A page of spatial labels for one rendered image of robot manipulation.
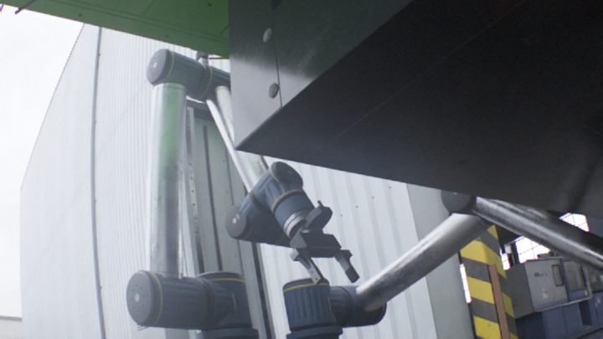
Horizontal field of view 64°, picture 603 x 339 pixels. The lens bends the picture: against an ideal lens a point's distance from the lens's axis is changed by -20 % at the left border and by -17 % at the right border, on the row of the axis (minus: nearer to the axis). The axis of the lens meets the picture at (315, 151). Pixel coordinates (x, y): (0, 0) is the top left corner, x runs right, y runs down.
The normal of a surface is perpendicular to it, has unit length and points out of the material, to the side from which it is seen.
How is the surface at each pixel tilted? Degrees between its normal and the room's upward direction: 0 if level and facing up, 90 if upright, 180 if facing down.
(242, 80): 88
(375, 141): 178
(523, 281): 90
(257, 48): 88
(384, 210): 90
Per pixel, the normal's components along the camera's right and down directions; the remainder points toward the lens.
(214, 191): 0.67, -0.41
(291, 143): 0.13, 0.89
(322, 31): -0.80, -0.17
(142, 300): -0.65, -0.22
